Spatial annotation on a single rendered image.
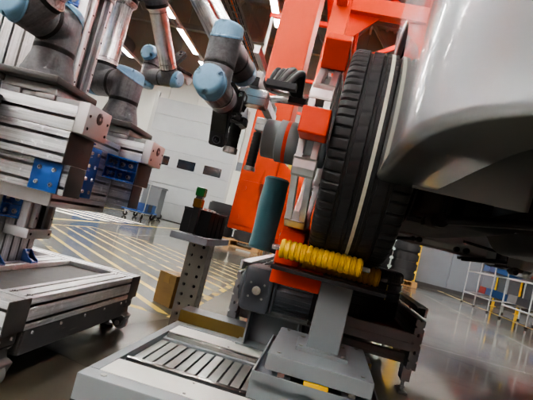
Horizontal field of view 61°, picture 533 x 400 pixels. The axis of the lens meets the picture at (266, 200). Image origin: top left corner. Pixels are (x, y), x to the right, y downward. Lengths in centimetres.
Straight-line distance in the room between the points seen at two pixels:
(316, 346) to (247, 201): 79
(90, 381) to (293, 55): 152
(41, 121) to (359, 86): 88
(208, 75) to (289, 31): 116
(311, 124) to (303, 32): 106
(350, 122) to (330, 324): 62
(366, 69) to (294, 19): 95
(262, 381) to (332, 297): 33
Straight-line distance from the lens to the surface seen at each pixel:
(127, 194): 182
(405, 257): 1229
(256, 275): 178
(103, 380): 132
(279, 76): 139
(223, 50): 111
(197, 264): 219
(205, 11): 132
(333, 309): 145
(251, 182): 201
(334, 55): 139
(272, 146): 148
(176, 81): 217
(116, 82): 195
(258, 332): 198
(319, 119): 117
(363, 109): 122
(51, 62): 149
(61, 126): 140
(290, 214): 135
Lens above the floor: 56
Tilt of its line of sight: 3 degrees up
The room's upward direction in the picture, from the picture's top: 14 degrees clockwise
